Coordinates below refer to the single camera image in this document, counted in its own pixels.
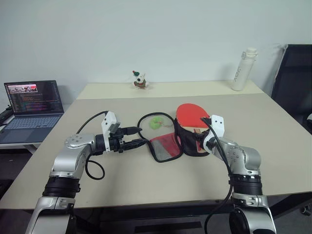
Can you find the black device beside laptop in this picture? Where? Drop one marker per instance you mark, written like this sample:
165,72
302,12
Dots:
4,115

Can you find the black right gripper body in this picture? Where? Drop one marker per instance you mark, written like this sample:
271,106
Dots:
204,133

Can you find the small white dog figurine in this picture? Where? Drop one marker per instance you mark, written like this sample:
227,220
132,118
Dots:
139,80

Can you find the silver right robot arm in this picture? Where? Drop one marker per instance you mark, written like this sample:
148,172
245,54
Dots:
243,158

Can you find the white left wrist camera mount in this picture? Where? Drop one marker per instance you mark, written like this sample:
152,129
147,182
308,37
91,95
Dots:
110,122

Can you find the white water bottle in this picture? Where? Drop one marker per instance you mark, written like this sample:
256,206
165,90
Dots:
240,73

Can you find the white side table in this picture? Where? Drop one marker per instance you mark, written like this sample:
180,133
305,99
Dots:
14,145

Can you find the red table tennis paddle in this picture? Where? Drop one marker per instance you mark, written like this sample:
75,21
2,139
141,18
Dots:
189,114

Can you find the black office chair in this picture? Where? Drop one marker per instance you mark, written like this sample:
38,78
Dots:
292,83

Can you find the green fuzzy pompom charm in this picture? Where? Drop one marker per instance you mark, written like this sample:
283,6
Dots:
154,123

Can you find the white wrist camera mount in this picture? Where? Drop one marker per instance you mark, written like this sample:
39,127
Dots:
217,125
110,122

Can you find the black red mesh paddle case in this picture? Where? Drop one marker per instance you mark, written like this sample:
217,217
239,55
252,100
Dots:
165,148

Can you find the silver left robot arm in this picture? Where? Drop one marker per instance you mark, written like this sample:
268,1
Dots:
70,158

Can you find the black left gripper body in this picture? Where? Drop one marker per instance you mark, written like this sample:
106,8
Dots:
116,143

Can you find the open grey laptop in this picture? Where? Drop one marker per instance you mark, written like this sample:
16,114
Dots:
34,107

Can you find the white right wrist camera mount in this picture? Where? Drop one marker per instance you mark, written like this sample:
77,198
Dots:
217,125

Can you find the black table frame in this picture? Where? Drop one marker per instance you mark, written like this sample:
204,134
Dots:
122,214

